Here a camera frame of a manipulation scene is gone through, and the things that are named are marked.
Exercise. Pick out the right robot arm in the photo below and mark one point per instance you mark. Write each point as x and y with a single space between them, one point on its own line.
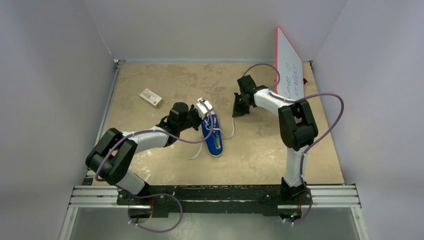
297 127

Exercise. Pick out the small white red box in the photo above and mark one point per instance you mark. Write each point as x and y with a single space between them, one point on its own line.
151 98

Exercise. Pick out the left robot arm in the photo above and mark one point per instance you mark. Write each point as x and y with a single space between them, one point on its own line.
111 157

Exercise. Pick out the blue canvas sneaker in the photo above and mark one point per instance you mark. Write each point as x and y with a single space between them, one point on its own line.
214 142

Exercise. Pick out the white board red frame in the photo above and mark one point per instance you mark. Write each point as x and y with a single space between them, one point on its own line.
290 67

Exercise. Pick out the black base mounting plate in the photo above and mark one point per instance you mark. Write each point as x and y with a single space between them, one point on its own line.
261 199

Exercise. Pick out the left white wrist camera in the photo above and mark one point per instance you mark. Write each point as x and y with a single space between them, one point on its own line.
203 108

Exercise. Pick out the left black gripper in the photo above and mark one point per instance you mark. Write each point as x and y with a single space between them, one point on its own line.
198 116

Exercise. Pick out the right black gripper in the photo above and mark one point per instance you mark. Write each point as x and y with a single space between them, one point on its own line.
241 102

